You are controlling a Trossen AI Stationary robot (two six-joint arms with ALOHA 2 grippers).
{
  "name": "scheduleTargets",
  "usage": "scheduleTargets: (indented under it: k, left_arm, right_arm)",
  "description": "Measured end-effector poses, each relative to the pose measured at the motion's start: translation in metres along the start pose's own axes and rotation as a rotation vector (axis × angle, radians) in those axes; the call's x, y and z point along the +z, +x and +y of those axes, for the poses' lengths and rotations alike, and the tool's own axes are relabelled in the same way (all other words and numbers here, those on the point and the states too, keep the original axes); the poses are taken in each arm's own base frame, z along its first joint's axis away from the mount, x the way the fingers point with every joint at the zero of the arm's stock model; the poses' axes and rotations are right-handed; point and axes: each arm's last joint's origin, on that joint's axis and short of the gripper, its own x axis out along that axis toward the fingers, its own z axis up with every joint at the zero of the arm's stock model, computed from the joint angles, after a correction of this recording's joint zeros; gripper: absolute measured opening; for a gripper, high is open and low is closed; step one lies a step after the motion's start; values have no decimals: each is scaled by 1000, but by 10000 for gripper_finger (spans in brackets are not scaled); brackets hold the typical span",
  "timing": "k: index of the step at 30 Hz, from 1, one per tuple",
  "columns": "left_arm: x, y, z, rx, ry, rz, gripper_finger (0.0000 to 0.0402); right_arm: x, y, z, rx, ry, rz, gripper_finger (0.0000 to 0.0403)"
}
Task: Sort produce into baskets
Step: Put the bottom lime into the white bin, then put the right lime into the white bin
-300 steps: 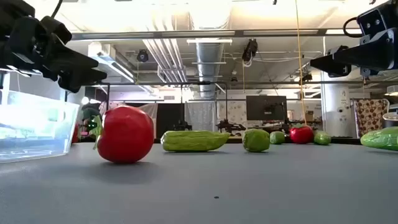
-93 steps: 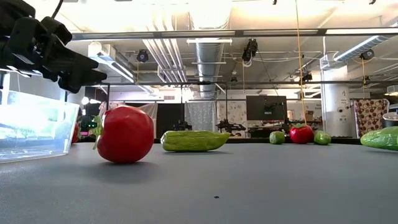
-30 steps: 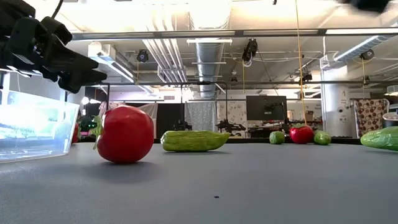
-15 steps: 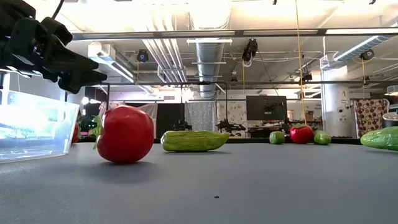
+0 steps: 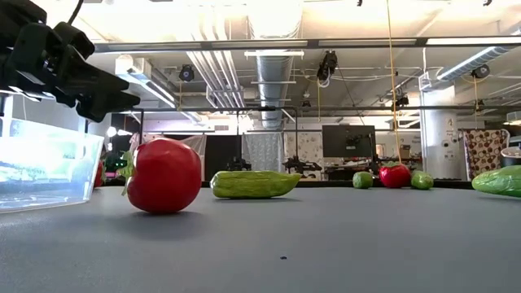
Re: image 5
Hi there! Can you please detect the yellow hanging cable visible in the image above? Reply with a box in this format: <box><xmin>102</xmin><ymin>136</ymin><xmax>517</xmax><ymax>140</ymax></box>
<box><xmin>385</xmin><ymin>0</ymin><xmax>404</xmax><ymax>164</ymax></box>

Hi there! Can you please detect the silver ventilation duct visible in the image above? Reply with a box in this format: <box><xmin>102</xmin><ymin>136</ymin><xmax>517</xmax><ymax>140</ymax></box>
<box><xmin>247</xmin><ymin>0</ymin><xmax>304</xmax><ymax>131</ymax></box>

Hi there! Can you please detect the grey table mat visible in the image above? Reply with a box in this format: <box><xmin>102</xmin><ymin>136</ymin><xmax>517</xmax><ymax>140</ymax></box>
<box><xmin>0</xmin><ymin>185</ymin><xmax>521</xmax><ymax>293</ymax></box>

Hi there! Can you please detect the black table frame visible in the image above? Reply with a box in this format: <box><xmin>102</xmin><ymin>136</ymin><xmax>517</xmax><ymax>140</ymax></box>
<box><xmin>201</xmin><ymin>180</ymin><xmax>474</xmax><ymax>190</ymax></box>

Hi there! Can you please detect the grey curtain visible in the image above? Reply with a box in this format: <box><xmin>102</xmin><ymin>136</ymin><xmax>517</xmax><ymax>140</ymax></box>
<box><xmin>243</xmin><ymin>132</ymin><xmax>285</xmax><ymax>174</ymax></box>

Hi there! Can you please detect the white patterned curtain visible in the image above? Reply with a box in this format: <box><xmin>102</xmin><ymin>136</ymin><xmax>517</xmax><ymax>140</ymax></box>
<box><xmin>284</xmin><ymin>132</ymin><xmax>325</xmax><ymax>174</ymax></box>

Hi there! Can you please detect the black rig crossbar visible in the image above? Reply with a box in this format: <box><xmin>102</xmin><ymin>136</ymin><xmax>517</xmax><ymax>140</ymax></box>
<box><xmin>92</xmin><ymin>36</ymin><xmax>521</xmax><ymax>55</ymax></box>

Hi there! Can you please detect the clear plastic bin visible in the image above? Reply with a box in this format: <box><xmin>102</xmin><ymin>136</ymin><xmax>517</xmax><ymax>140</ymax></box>
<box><xmin>0</xmin><ymin>116</ymin><xmax>105</xmax><ymax>215</ymax></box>

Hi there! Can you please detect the grey round bin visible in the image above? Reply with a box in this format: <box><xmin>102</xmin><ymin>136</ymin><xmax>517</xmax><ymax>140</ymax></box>
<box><xmin>500</xmin><ymin>146</ymin><xmax>521</xmax><ymax>168</ymax></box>

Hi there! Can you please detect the black ceiling cable reel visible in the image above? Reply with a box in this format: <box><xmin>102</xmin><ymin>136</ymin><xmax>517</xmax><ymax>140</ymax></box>
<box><xmin>178</xmin><ymin>63</ymin><xmax>196</xmax><ymax>83</ymax></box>
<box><xmin>471</xmin><ymin>63</ymin><xmax>491</xmax><ymax>80</ymax></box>

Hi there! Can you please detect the black monitor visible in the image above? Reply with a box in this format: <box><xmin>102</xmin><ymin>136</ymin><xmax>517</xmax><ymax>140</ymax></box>
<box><xmin>321</xmin><ymin>125</ymin><xmax>377</xmax><ymax>159</ymax></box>

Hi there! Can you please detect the white round pillar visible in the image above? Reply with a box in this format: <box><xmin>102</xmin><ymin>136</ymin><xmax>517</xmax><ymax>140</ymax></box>
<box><xmin>418</xmin><ymin>84</ymin><xmax>459</xmax><ymax>181</ymax></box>

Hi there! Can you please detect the dotted patterned curtain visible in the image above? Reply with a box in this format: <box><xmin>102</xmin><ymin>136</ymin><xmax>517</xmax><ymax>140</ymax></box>
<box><xmin>462</xmin><ymin>128</ymin><xmax>510</xmax><ymax>181</ymax></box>

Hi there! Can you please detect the black ceiling device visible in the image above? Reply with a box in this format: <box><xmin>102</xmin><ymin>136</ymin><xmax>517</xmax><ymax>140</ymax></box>
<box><xmin>316</xmin><ymin>50</ymin><xmax>339</xmax><ymax>83</ymax></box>

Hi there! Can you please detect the long dark green cucumber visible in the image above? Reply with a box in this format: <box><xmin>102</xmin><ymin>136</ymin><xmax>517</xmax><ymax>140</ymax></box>
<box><xmin>471</xmin><ymin>164</ymin><xmax>521</xmax><ymax>199</ymax></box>

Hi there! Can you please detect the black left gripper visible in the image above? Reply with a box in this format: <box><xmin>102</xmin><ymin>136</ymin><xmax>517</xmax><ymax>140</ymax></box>
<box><xmin>0</xmin><ymin>20</ymin><xmax>141</xmax><ymax>123</ymax></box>

